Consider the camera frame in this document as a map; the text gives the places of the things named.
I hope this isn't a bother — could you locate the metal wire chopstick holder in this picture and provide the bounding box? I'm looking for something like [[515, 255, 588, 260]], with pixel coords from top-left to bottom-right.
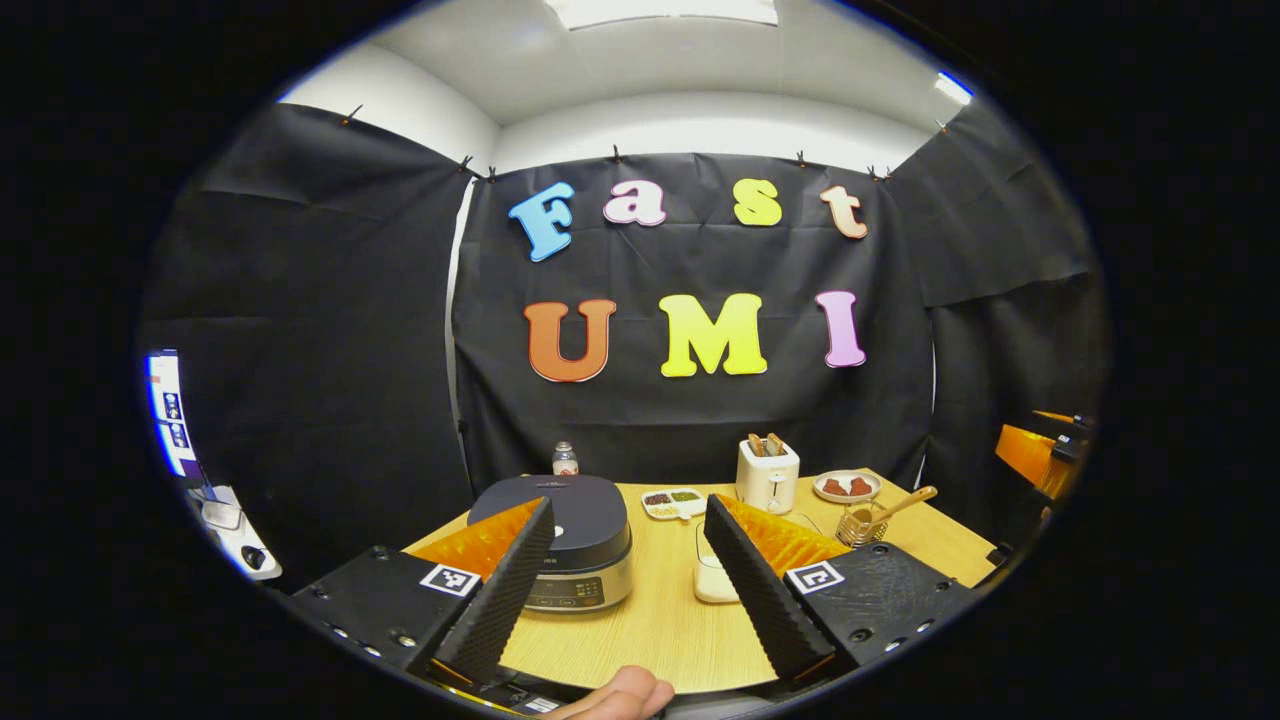
[[836, 500, 891, 548]]

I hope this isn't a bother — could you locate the blue white wall poster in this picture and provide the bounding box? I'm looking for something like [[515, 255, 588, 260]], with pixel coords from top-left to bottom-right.
[[145, 350, 201, 481]]

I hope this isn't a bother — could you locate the dark silver rice cooker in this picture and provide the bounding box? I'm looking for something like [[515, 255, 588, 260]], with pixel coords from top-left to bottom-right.
[[467, 474, 634, 613]]

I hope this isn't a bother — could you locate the white toaster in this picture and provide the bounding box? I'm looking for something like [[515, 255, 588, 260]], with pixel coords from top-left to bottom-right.
[[736, 437, 801, 515]]

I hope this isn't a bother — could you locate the round white plate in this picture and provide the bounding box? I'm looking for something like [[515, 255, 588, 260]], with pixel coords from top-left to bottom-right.
[[812, 469, 883, 504]]

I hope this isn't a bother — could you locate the large ceiling light panel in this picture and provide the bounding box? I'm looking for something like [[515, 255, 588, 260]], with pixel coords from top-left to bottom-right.
[[545, 0, 779, 30]]

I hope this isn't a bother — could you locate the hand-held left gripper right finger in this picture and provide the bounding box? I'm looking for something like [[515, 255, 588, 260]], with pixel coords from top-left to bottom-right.
[[703, 493, 976, 684]]

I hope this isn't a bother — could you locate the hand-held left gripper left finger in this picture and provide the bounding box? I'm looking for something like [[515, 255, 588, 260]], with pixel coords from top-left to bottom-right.
[[290, 497, 557, 689]]

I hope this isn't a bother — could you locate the black backdrop cloth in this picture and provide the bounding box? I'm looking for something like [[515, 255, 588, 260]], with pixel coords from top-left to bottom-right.
[[140, 100, 1111, 591]]

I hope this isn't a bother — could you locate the white rice box clear lid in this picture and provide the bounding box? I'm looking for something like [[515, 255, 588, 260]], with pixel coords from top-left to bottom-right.
[[693, 512, 823, 605]]

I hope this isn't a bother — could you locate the divided dish with beans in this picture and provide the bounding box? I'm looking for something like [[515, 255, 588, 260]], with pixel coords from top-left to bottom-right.
[[641, 487, 707, 522]]

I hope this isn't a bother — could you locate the wooden spoon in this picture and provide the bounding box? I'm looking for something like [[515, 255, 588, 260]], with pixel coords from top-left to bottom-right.
[[848, 485, 939, 536]]

